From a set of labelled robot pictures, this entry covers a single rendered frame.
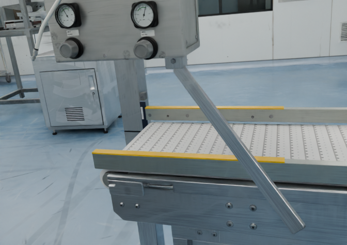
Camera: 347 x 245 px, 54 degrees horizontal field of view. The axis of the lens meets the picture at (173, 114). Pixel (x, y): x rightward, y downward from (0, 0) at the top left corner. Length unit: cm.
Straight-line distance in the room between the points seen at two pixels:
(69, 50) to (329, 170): 43
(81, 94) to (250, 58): 328
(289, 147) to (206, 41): 502
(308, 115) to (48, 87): 274
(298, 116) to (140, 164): 39
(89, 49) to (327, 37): 542
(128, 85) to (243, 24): 482
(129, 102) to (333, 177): 54
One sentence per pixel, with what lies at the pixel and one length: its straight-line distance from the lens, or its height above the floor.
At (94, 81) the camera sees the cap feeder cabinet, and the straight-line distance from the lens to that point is 310.
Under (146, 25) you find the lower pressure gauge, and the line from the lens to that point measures 49.
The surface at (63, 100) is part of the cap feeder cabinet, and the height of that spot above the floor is 35.
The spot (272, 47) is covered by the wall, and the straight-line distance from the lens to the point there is 572.
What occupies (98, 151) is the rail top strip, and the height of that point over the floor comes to 85.
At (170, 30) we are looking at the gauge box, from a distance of 50.
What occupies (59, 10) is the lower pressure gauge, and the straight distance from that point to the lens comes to 56.
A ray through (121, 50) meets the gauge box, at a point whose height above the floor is 104.
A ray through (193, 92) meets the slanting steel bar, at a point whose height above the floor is 97.
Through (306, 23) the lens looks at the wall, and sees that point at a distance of 576.
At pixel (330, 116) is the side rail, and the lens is 83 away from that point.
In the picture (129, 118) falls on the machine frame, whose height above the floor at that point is 82.
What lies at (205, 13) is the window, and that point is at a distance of 564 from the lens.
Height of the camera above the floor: 110
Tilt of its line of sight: 18 degrees down
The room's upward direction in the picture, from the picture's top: 5 degrees counter-clockwise
